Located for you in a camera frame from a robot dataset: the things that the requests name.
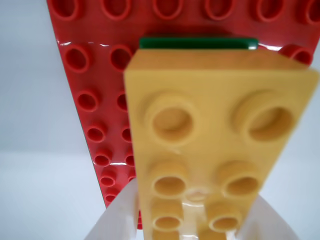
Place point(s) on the green lego brick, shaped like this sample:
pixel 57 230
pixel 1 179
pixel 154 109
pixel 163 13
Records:
pixel 195 43

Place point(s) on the red lego baseplate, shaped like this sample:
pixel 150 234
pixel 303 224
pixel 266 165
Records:
pixel 75 32

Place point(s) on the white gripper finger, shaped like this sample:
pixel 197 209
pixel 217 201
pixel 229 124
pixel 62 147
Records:
pixel 267 222
pixel 115 220

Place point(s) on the yellow lego brick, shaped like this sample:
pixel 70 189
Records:
pixel 212 80

